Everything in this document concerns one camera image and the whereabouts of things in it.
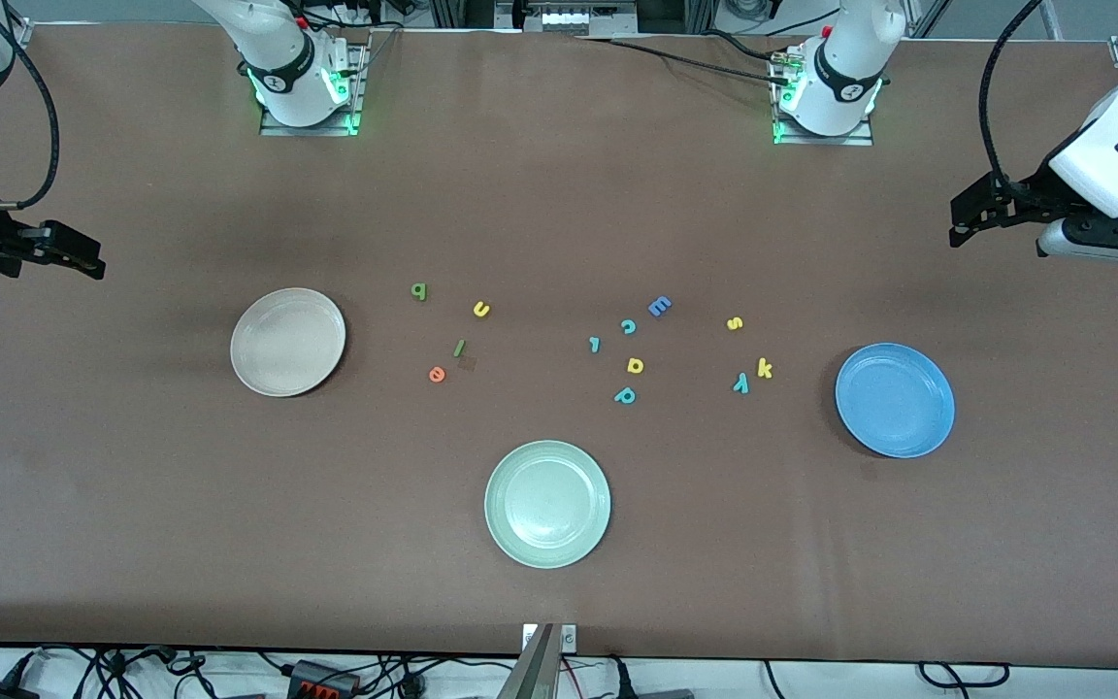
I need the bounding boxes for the black orange power strip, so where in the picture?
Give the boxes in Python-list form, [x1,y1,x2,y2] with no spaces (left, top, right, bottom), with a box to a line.
[287,660,362,699]

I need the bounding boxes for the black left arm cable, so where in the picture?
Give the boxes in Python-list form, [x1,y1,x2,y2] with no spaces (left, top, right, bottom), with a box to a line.
[978,0,1047,195]

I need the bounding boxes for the short black table cable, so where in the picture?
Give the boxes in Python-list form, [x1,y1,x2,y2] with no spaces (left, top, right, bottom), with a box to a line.
[700,29,783,61]

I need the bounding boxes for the beige brown plate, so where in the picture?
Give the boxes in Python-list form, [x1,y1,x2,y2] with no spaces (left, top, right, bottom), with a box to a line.
[230,287,347,398]

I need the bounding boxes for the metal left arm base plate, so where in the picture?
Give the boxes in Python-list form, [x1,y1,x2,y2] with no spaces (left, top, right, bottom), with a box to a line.
[773,44,876,148]

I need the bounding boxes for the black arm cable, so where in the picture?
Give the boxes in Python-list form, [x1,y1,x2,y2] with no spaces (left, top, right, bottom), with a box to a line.
[978,0,1047,195]
[0,0,60,211]

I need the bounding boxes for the pale green plate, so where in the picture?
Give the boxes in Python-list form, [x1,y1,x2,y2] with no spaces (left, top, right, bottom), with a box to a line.
[484,440,612,570]

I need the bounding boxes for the long black table cable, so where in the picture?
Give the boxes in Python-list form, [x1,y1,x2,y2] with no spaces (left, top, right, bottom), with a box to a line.
[574,34,798,86]

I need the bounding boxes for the grey metal bracket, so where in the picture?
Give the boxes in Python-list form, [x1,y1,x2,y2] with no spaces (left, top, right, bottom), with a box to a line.
[499,623,579,699]

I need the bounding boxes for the blue plate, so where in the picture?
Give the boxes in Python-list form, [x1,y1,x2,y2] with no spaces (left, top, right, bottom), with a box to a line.
[835,343,956,459]

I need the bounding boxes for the brown table cloth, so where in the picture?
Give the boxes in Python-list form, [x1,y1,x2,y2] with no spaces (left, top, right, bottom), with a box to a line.
[0,24,1118,671]

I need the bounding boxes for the looped black floor cable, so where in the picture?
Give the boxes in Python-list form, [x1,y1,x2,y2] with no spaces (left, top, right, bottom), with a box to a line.
[916,662,1012,692]

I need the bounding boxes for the tangled black floor cables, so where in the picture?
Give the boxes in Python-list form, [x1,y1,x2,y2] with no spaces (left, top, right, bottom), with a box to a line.
[0,645,220,699]

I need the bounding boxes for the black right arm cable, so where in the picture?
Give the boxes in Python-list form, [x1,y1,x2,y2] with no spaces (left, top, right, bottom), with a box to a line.
[0,0,60,211]

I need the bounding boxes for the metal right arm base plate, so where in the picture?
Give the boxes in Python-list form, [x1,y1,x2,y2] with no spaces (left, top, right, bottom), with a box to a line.
[260,39,368,137]

